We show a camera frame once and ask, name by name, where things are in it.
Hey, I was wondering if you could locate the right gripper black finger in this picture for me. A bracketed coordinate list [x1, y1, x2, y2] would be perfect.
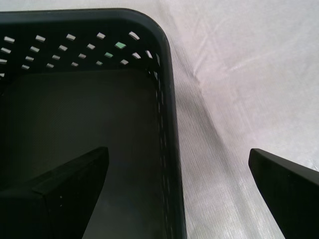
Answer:
[248, 148, 319, 239]
[0, 146, 110, 239]

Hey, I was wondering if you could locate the black perforated plastic basket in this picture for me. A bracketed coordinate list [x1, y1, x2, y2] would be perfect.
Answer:
[0, 8, 186, 239]

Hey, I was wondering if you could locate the white translucent table cover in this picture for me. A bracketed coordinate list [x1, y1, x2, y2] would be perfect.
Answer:
[0, 0, 319, 239]

